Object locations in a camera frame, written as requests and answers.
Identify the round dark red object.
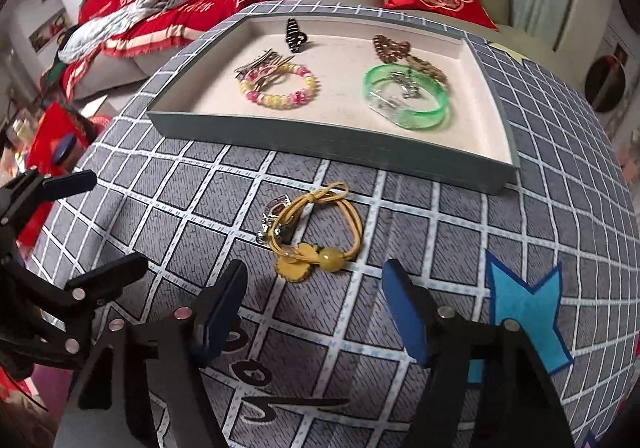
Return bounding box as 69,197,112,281
584,54,634,115

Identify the black hair claw clip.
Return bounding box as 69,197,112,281
285,17,312,54

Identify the pink yellow spiral hair tie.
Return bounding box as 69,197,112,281
239,62,320,110

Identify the grey crumpled cloth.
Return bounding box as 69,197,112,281
59,0,211,65

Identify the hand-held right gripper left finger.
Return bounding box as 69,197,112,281
52,259,249,448

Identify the grey beige tray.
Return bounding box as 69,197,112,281
146,13,521,194

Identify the grey checked blanket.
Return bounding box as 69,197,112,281
25,1,640,448

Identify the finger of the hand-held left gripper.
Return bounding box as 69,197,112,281
0,253,150,370
0,168,98,235

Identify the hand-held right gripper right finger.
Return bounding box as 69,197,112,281
382,259,572,448

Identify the yellow elastic hair tie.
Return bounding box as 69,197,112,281
269,181,366,285

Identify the brown spiral hair tie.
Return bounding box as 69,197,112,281
372,34,449,85

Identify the silver hair clip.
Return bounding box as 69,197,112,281
249,56,297,97
233,48,282,78

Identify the green translucent bangle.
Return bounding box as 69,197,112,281
362,63,454,130

